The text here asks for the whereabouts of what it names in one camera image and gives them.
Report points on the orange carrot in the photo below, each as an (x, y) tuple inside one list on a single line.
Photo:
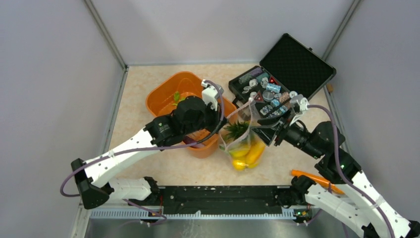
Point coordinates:
[(322, 181)]

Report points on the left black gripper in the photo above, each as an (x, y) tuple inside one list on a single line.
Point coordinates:
[(218, 123)]

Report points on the orange pineapple toy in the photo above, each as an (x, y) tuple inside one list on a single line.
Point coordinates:
[(235, 130)]

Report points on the black open carrying case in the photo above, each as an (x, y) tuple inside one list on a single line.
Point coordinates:
[(288, 66)]

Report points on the yellow banana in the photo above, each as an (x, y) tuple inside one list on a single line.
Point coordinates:
[(239, 152)]

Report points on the orange plastic basket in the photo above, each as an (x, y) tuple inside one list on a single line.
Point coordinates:
[(164, 95)]

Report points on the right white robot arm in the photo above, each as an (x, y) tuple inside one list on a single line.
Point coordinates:
[(369, 215)]

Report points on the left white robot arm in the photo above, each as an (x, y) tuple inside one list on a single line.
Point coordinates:
[(95, 178)]

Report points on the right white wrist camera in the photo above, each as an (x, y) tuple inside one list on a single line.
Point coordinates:
[(299, 107)]

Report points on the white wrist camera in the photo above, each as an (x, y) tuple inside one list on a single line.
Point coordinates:
[(211, 93), (299, 107)]

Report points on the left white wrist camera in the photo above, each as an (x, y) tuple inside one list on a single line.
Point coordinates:
[(211, 93)]

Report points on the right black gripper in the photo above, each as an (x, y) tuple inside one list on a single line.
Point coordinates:
[(271, 126)]

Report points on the purple eggplant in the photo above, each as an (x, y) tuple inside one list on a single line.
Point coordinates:
[(195, 144)]

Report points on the yellow bell pepper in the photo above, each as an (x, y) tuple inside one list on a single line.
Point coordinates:
[(239, 165)]

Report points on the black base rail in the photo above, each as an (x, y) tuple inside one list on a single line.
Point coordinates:
[(224, 200)]

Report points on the clear zip top bag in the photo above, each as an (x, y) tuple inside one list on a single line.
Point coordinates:
[(247, 112)]

